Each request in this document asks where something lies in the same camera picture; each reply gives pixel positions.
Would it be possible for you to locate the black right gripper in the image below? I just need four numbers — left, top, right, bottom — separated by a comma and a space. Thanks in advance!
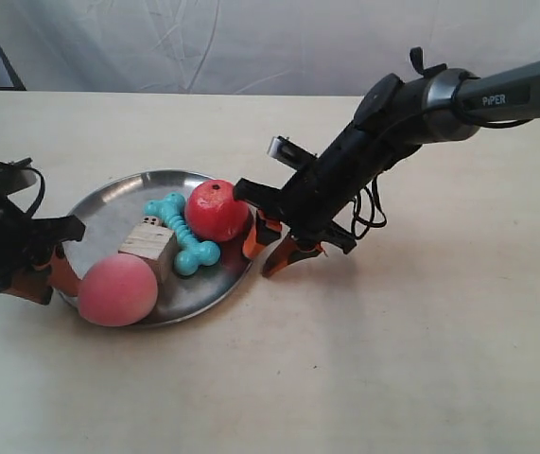
233, 126, 395, 277

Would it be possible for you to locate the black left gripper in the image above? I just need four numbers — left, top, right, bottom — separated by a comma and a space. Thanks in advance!
0, 194, 85, 306

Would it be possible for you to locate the pink peach toy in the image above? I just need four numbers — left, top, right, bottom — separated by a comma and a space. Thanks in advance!
78, 253, 158, 327

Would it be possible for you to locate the red apple toy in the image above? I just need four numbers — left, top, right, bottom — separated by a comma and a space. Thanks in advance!
184, 180, 249, 243

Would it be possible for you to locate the teal rubber bone toy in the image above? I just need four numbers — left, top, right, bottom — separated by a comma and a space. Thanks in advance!
144, 192, 221, 276

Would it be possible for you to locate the wooden block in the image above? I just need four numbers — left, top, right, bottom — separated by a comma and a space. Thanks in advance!
117, 223, 179, 283

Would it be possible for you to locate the small wooden die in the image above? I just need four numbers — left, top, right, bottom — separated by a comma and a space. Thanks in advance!
142, 216, 164, 227

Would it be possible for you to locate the white backdrop curtain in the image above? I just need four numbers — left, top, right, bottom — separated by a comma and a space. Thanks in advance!
0, 1, 540, 96

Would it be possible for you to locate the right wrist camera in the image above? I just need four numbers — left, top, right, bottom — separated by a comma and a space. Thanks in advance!
267, 136, 317, 171

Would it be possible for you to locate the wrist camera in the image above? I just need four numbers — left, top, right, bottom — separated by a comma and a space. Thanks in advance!
0, 158, 37, 196
267, 136, 317, 171

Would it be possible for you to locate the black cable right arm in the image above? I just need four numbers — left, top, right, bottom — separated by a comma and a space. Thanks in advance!
350, 160, 389, 238

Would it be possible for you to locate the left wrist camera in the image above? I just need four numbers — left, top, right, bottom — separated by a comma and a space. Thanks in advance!
0, 158, 37, 196

